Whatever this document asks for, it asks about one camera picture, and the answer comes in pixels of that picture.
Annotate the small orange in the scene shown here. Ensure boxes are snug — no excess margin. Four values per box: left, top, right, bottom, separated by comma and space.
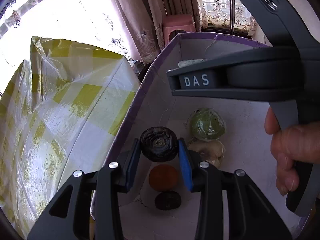
149, 164, 179, 192

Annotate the pale fruit half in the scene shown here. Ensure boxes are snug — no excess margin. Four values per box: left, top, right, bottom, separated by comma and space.
187, 140, 226, 168

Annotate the dark wrinkled fruit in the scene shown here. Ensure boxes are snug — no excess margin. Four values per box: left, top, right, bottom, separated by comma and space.
155, 191, 182, 211
140, 126, 179, 163

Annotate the dark wrinkled fruit front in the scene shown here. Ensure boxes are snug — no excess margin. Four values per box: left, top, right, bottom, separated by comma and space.
155, 191, 182, 211

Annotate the green fruit half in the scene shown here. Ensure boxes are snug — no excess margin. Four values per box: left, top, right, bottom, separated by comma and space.
189, 108, 226, 141

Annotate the right hand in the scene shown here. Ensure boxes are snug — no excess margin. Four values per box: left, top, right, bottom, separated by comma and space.
265, 108, 320, 196

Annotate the purple white cardboard box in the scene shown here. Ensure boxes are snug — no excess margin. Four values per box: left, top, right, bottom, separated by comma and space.
86, 32, 319, 239

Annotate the green checkered plastic tablecloth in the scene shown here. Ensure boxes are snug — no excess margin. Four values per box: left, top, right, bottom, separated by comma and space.
1, 36, 140, 238

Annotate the pink plastic stool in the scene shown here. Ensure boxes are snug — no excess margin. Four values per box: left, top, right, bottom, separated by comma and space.
162, 14, 196, 46

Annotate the pink floral curtain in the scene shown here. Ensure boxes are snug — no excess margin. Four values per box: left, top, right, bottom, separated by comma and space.
111, 0, 203, 64

